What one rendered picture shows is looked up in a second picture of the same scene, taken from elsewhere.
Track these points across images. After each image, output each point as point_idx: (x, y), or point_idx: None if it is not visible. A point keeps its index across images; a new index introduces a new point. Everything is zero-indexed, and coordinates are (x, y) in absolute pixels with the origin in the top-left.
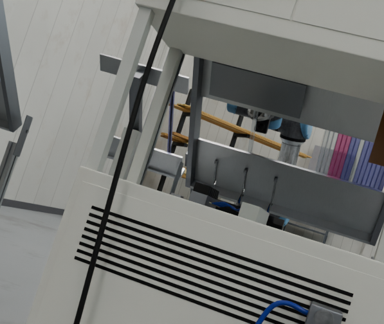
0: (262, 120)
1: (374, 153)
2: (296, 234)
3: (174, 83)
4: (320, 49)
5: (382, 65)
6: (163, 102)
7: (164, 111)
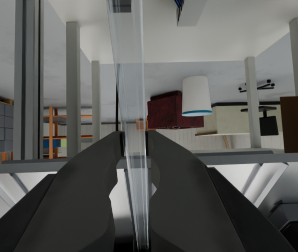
0: (175, 142)
1: (283, 105)
2: (203, 61)
3: (36, 137)
4: (194, 150)
5: (226, 149)
6: (80, 105)
7: (37, 93)
